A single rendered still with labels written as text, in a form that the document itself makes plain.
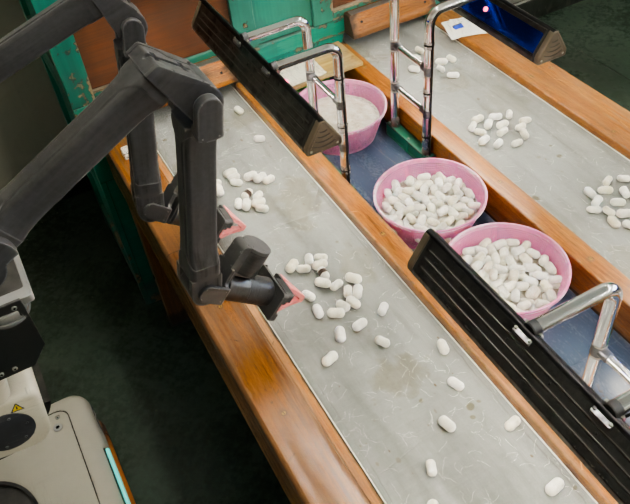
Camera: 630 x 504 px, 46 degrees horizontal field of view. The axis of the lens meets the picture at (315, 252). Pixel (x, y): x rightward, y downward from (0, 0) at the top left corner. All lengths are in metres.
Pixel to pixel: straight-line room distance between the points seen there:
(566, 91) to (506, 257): 0.64
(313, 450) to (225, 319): 0.36
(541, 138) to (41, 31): 1.22
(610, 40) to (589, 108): 1.90
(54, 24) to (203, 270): 0.50
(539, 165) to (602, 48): 2.04
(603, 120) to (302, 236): 0.84
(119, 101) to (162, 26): 1.09
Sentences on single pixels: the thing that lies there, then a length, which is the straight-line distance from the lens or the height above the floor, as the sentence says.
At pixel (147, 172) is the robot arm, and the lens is 1.53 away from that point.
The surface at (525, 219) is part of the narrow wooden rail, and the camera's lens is 1.72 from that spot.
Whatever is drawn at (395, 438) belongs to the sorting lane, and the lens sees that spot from 1.36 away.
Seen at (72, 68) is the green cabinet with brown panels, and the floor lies 0.96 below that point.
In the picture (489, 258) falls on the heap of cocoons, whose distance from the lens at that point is 1.66.
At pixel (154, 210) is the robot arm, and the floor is 0.93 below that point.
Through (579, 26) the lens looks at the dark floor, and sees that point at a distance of 4.06.
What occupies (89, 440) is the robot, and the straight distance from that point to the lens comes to 2.05.
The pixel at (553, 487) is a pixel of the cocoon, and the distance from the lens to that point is 1.32.
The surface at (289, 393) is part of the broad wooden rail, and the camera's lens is 1.40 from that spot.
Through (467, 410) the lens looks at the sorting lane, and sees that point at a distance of 1.40.
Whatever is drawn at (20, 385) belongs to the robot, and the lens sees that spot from 1.52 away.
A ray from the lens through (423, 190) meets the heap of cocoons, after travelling 1.80.
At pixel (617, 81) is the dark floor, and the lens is 3.66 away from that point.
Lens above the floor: 1.92
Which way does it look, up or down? 45 degrees down
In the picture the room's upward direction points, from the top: 7 degrees counter-clockwise
